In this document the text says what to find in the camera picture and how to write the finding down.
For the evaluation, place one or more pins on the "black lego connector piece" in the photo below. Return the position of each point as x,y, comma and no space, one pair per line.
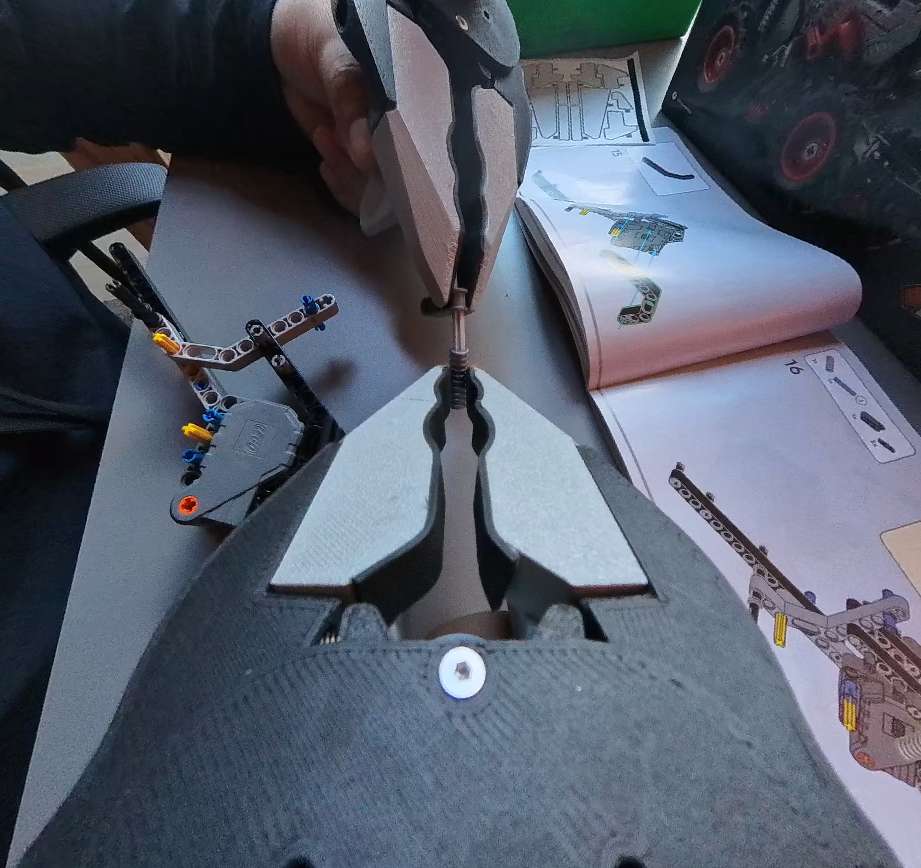
432,305

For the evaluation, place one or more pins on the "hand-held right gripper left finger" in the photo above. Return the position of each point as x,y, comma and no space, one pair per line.
360,515

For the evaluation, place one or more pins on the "person's dark clothed body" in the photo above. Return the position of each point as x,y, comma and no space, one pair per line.
43,393

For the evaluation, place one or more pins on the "lego instruction booklet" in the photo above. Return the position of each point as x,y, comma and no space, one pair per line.
683,270

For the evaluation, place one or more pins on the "black office chair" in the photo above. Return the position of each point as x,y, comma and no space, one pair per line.
93,191

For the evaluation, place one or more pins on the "person's left forearm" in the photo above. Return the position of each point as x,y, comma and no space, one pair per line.
144,40

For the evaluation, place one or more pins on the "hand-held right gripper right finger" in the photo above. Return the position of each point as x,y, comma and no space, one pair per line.
561,515

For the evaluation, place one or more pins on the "grey lego motor assembly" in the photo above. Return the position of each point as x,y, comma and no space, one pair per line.
252,443

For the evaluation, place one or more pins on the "lego box with red truck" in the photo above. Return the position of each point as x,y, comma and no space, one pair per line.
791,91

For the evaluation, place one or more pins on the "printed line-drawing paper sheet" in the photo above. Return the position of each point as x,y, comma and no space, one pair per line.
583,98

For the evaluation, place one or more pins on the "person's left hand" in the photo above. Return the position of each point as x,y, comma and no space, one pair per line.
316,69

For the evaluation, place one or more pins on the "lego spring shock absorber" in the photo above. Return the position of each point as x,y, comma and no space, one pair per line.
460,378

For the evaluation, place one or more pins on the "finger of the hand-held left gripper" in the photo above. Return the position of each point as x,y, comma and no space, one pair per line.
500,148
417,127

